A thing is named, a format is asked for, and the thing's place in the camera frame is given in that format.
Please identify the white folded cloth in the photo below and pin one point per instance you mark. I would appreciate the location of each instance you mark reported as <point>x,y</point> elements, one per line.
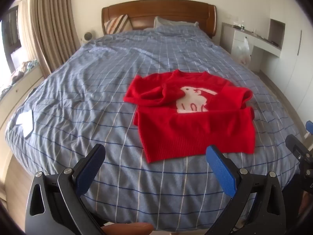
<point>25,122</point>

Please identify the windowsill clutter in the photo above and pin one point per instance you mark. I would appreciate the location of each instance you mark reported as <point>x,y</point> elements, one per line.
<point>24,67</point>

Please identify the blue checked duvet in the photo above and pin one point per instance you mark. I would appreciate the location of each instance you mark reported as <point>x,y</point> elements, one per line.
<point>97,90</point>

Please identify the wooden headboard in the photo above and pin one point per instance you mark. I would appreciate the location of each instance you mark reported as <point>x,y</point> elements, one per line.
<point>159,11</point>

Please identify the white built-in desk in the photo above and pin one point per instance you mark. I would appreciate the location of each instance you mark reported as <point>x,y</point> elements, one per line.
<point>264,46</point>

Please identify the white wardrobe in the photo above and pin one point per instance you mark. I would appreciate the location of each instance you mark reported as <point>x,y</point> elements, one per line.
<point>296,73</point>

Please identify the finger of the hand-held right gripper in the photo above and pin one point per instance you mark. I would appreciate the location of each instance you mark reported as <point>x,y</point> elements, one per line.
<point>309,128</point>

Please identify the grey pillow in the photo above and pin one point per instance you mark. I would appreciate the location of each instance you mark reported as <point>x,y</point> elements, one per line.
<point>168,22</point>

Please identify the striped pillow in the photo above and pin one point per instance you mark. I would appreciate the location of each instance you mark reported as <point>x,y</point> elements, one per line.
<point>117,24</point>

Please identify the beige curtain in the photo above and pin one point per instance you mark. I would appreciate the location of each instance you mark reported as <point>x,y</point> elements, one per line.
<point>52,27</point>

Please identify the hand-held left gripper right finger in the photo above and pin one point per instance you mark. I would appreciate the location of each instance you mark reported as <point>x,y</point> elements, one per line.
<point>221,170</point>

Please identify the small white fan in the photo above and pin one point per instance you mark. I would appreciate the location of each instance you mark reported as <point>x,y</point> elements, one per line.
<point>86,37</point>

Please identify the small dark bottle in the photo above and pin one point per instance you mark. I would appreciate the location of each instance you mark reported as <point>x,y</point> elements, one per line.
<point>242,26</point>

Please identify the white plastic bag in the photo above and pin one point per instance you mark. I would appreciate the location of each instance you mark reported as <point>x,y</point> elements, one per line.
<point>242,51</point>

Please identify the red sweater with white rabbit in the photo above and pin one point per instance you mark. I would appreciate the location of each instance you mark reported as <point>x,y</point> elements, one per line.
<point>193,127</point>

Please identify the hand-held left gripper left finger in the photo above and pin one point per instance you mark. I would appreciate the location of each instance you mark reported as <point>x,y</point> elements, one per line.
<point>89,169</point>

